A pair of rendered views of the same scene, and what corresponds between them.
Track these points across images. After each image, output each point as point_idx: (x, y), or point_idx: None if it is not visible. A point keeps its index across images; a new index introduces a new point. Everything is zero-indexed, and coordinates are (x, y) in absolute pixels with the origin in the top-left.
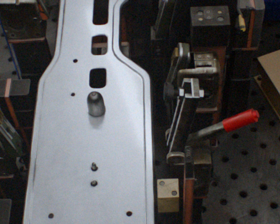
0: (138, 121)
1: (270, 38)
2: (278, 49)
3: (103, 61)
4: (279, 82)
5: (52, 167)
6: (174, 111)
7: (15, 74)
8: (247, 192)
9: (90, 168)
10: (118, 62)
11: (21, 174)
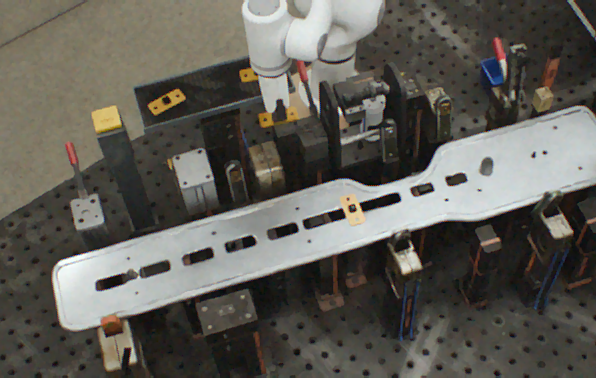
0: (484, 142)
1: None
2: None
3: (438, 180)
4: (342, 124)
5: (545, 180)
6: None
7: (381, 363)
8: None
9: (534, 158)
10: (435, 170)
11: (490, 304)
